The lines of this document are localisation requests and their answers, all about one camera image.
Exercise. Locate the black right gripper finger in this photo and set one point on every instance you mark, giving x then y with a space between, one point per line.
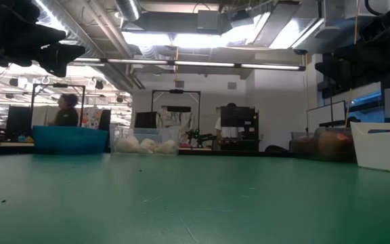
357 53
337 72

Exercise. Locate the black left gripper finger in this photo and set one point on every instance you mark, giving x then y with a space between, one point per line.
46 35
63 56

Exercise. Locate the red and yellow apple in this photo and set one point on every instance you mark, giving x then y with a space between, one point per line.
332 144

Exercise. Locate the background black robot arm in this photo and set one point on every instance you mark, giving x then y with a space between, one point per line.
200 137

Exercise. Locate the person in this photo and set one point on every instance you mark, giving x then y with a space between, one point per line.
67 113
229 130

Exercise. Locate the smoked translucent plastic basket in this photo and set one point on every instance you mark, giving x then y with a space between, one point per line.
311 135

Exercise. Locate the black upright panel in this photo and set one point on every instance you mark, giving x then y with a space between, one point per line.
104 118

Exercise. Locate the black computer monitor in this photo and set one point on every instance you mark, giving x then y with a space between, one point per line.
17 117
145 119

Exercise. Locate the dark blue plastic basket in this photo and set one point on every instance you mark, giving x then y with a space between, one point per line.
69 140

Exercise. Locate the white plastic basket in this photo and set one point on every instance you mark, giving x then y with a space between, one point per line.
384 149

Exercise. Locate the black monitor cabinet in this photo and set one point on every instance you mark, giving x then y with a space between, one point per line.
239 117

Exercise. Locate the clear plastic basket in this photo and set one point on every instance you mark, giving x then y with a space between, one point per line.
161 133

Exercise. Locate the white hanging cloth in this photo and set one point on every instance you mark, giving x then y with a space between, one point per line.
174 120

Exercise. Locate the long ceiling light strip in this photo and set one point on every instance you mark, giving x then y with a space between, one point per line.
201 64

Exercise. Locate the grey ceiling box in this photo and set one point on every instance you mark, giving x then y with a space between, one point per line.
208 19

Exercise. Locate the green table mat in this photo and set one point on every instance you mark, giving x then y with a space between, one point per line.
181 203

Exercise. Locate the black metal frame stand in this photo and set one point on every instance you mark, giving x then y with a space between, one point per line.
46 85
176 91

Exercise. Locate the black ceiling camera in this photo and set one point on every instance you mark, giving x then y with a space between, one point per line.
300 51

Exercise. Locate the silver ventilation duct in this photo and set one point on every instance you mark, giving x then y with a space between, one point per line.
128 8

